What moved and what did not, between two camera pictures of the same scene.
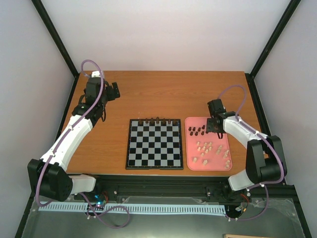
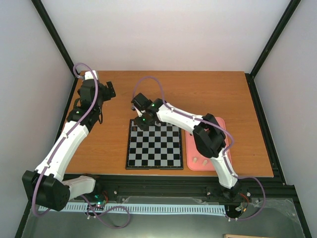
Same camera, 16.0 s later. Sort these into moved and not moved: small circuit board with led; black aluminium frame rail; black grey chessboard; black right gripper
Moved: black right gripper
Not moved: black aluminium frame rail; small circuit board with led; black grey chessboard
